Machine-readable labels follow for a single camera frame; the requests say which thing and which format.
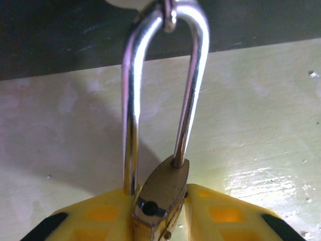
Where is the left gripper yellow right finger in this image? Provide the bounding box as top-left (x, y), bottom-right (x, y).
top-left (175, 184), bottom-right (307, 241)

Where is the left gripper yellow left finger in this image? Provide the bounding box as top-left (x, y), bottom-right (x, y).
top-left (19, 185), bottom-right (141, 241)

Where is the brass padlock with steel shackle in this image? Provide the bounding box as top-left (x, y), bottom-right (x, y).
top-left (121, 0), bottom-right (210, 241)

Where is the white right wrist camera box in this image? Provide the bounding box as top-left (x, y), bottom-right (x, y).
top-left (104, 0), bottom-right (156, 11)

